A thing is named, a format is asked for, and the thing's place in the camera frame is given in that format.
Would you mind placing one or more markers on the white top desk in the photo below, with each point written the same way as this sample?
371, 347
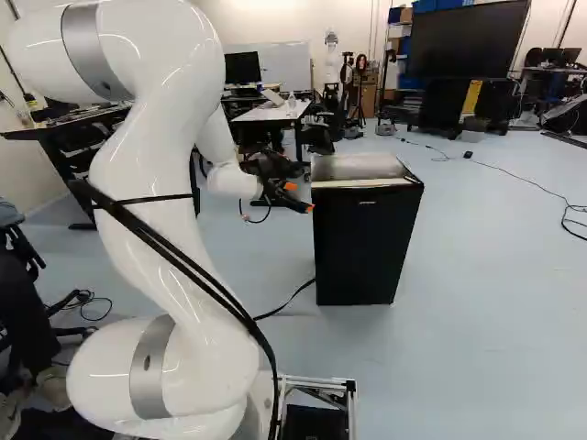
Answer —
270, 112

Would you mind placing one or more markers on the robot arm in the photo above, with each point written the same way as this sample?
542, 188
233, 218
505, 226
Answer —
151, 151

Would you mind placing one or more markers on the black mini fridge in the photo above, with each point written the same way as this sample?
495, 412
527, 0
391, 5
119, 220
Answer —
362, 243

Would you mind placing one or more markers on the clear plastic bottle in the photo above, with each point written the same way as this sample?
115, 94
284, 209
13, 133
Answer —
290, 103

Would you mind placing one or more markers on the black frame workbench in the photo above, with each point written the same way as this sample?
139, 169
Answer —
59, 133

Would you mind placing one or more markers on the person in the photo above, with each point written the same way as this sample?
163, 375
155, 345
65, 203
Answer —
23, 311

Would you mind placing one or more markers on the large black screen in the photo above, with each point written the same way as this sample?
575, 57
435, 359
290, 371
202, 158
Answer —
468, 39

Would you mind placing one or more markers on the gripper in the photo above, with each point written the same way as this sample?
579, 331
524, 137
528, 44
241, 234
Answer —
268, 190

